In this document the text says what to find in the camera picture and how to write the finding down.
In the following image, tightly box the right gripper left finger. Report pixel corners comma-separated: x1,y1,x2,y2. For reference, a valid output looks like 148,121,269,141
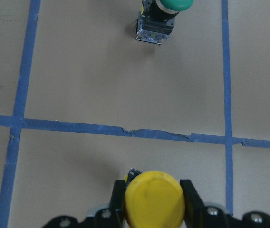
43,180,126,228

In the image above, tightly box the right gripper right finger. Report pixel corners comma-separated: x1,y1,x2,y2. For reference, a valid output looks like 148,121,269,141
180,179,270,228

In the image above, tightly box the yellow push button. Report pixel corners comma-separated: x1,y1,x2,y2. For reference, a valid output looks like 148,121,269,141
125,170,185,228

